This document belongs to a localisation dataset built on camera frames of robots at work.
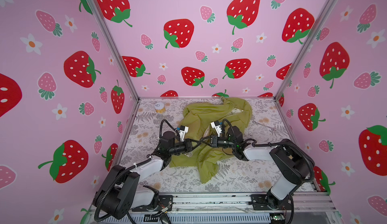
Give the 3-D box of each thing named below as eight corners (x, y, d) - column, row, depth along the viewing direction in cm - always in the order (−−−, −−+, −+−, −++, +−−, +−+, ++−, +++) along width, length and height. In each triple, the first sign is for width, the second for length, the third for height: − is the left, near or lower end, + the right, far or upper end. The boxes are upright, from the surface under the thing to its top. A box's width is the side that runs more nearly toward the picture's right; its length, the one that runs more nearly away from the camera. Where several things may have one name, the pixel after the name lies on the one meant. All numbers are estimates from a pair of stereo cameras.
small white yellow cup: (155, 114, 114) (153, 109, 109) (156, 107, 118) (155, 102, 114) (164, 114, 114) (162, 109, 109) (165, 107, 118) (164, 102, 114)
